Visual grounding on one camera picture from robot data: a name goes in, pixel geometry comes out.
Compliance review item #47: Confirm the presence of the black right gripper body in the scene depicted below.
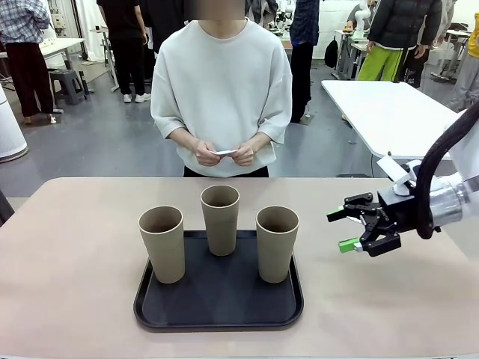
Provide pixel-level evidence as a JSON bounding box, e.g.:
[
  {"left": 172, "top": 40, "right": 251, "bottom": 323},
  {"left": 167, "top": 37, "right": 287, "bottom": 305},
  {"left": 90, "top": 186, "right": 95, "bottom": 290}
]
[{"left": 376, "top": 186, "right": 422, "bottom": 235}]

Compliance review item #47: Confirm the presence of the tall beige cup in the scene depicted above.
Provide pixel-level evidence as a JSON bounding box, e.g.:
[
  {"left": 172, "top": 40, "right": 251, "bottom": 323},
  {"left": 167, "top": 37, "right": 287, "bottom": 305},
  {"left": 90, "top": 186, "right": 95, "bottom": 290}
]
[
  {"left": 138, "top": 205, "right": 185, "bottom": 284},
  {"left": 255, "top": 205, "right": 300, "bottom": 284},
  {"left": 200, "top": 185, "right": 240, "bottom": 257}
]

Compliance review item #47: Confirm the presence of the person's left forearm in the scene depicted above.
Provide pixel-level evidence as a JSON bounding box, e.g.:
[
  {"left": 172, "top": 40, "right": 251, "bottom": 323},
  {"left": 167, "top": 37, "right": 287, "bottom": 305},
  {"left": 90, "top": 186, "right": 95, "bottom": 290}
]
[{"left": 246, "top": 129, "right": 272, "bottom": 150}]

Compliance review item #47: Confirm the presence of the person's right forearm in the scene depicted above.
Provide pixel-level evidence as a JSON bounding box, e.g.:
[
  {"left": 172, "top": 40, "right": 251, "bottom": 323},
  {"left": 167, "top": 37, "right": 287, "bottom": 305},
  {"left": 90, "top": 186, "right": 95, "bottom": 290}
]
[{"left": 168, "top": 126, "right": 205, "bottom": 150}]

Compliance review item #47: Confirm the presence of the person's left hand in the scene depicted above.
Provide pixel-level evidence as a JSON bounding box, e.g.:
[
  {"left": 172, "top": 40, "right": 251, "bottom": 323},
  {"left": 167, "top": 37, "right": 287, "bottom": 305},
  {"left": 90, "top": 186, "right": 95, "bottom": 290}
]
[{"left": 231, "top": 144, "right": 256, "bottom": 168}]

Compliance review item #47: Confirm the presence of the person's right hand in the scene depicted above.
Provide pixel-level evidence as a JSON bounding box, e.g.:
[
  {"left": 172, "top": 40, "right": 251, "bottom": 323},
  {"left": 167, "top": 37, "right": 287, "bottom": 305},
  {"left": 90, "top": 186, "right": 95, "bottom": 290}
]
[{"left": 194, "top": 140, "right": 222, "bottom": 167}]

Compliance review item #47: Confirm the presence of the large white table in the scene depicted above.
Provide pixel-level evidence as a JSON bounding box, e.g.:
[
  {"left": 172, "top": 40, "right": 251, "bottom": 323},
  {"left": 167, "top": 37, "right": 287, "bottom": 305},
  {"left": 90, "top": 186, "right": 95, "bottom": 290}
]
[{"left": 320, "top": 79, "right": 469, "bottom": 161}]

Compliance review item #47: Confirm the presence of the person in grey trousers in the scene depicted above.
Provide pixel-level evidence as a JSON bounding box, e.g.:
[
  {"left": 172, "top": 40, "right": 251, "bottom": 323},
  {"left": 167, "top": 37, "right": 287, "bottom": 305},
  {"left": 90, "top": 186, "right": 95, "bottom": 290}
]
[{"left": 447, "top": 0, "right": 479, "bottom": 113}]

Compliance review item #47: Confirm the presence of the black backpack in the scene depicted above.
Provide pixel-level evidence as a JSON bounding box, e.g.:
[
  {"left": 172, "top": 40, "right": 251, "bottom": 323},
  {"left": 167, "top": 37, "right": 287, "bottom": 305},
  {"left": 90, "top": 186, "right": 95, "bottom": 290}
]
[{"left": 323, "top": 36, "right": 340, "bottom": 70}]

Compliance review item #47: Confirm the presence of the black plastic tray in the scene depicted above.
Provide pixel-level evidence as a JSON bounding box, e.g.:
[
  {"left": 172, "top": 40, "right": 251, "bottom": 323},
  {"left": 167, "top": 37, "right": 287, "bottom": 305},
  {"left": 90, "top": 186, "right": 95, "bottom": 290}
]
[{"left": 133, "top": 230, "right": 305, "bottom": 333}]

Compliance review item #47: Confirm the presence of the person in beige sweater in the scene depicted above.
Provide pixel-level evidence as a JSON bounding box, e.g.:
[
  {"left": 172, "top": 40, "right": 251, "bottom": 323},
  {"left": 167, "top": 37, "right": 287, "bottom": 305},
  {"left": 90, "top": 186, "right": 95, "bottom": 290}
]
[{"left": 150, "top": 0, "right": 293, "bottom": 179}]

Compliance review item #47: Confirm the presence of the person in black puffer jacket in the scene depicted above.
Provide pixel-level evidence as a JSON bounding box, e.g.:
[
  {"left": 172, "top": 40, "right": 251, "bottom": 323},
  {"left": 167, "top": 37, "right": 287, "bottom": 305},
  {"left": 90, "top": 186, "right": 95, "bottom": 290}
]
[{"left": 355, "top": 0, "right": 445, "bottom": 89}]

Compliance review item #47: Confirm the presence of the person in blue patterned shirt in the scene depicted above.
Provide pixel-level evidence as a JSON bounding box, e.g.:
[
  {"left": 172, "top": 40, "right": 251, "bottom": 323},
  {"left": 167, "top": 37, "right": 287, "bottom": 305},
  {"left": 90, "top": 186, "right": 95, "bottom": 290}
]
[{"left": 290, "top": 0, "right": 321, "bottom": 124}]

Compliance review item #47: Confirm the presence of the person in black t-shirt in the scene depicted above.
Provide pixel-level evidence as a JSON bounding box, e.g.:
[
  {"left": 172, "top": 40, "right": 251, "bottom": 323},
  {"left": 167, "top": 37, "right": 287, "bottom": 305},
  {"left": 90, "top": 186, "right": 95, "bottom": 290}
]
[{"left": 96, "top": 0, "right": 153, "bottom": 104}]

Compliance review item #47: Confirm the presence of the grey plastic stool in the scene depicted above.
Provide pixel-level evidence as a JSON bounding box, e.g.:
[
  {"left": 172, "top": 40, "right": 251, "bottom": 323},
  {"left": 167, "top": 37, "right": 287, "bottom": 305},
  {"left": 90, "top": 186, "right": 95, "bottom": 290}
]
[{"left": 48, "top": 69, "right": 90, "bottom": 107}]

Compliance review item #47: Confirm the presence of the white background desk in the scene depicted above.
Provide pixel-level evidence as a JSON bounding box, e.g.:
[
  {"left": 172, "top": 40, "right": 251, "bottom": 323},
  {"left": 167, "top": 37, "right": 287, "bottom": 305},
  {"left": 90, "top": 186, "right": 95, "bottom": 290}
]
[{"left": 37, "top": 37, "right": 88, "bottom": 72}]

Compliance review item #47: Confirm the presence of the white cylindrical appliance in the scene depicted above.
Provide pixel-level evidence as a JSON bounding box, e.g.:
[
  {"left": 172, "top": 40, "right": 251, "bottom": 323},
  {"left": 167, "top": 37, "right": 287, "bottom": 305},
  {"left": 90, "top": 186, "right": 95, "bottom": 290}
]
[{"left": 0, "top": 85, "right": 29, "bottom": 162}]

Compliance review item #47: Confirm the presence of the person in plaid shirt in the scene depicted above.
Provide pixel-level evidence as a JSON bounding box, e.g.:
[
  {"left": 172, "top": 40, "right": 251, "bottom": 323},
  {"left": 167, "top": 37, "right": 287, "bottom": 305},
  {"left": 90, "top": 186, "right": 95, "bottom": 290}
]
[{"left": 0, "top": 0, "right": 55, "bottom": 124}]

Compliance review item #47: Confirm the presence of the black braided cable bundle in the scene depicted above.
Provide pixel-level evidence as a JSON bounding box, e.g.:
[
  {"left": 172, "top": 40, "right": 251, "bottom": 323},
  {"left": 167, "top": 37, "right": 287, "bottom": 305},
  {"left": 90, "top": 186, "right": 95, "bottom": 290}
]
[{"left": 415, "top": 108, "right": 479, "bottom": 240}]

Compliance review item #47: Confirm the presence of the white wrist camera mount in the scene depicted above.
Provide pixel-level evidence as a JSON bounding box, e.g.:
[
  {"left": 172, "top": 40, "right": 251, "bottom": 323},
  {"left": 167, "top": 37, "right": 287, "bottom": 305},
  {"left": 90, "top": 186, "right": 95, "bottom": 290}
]
[{"left": 376, "top": 156, "right": 423, "bottom": 197}]

